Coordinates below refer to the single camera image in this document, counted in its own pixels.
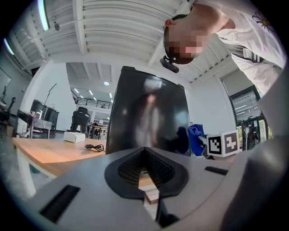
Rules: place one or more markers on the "black office chair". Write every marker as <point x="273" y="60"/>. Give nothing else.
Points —
<point x="80" y="119"/>

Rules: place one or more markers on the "blue cleaning cloth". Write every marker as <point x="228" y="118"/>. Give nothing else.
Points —
<point x="195" y="137"/>

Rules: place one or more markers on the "person's head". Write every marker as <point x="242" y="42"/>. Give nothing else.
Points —
<point x="192" y="27"/>

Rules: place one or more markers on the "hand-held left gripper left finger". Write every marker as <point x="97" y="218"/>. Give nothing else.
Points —
<point x="90" y="203"/>

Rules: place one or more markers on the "black mini fridge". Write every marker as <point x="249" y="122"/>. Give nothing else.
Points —
<point x="135" y="112"/>

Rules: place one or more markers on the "black cabinet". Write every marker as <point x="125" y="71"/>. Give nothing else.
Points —
<point x="49" y="117"/>

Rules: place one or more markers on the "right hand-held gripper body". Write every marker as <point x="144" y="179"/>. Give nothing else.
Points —
<point x="222" y="144"/>

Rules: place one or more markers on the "black head camera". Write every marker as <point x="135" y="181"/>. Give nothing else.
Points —
<point x="169" y="65"/>

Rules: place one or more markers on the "round ceiling detector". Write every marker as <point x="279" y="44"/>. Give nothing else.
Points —
<point x="57" y="26"/>

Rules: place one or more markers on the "white cardboard box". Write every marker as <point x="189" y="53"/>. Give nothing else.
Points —
<point x="74" y="137"/>

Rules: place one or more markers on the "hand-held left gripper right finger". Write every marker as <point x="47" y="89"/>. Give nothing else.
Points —
<point x="198" y="187"/>

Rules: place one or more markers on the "large glass window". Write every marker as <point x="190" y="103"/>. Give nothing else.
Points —
<point x="246" y="108"/>

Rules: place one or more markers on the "wooden table with white legs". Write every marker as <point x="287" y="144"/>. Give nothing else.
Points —
<point x="52" y="151"/>

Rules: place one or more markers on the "white t-shirt with flower print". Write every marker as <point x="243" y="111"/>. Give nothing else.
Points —
<point x="255" y="40"/>

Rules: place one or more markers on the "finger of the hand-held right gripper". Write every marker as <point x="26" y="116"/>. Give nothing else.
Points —
<point x="202" y="141"/>

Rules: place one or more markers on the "long ceiling light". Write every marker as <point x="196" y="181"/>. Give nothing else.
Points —
<point x="8" y="46"/>
<point x="44" y="15"/>

